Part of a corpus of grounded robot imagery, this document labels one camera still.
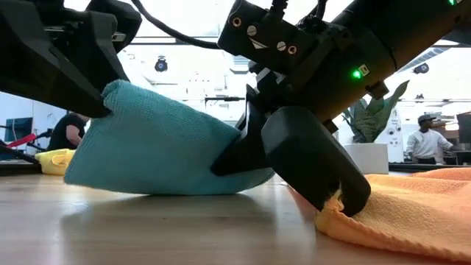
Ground black metal stand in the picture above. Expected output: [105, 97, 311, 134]
[204, 96, 246, 103]

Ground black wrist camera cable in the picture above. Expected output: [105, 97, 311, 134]
[130, 0, 222, 51]

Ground white kiosk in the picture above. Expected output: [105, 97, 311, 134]
[384, 106, 405, 164]

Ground white plant pot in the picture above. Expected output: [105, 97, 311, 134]
[341, 143, 390, 175]

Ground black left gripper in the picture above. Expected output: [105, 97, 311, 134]
[0, 0, 130, 119]

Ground artificial green plant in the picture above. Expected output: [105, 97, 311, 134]
[341, 79, 411, 145]

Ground orange microfiber towel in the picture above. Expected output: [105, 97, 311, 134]
[314, 167, 471, 263]

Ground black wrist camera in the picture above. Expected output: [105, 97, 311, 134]
[86, 0, 143, 53]
[216, 0, 321, 74]

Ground black computer monitor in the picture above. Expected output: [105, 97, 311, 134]
[456, 113, 471, 145]
[4, 116, 35, 143]

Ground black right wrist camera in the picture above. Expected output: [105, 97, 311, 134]
[216, 0, 321, 74]

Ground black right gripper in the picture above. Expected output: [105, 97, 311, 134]
[210, 32, 398, 218]

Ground black ceiling camera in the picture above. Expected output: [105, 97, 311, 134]
[154, 55, 169, 74]
[412, 62, 431, 76]

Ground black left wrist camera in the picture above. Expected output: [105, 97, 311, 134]
[86, 0, 143, 53]

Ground red bar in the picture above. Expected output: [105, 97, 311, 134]
[0, 132, 38, 150]

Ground yellow microfiber towel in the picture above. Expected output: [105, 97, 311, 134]
[35, 148, 77, 176]

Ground blue microfiber towel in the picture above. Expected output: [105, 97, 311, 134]
[64, 79, 276, 196]

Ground person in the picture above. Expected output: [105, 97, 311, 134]
[46, 112, 91, 152]
[406, 113, 456, 165]

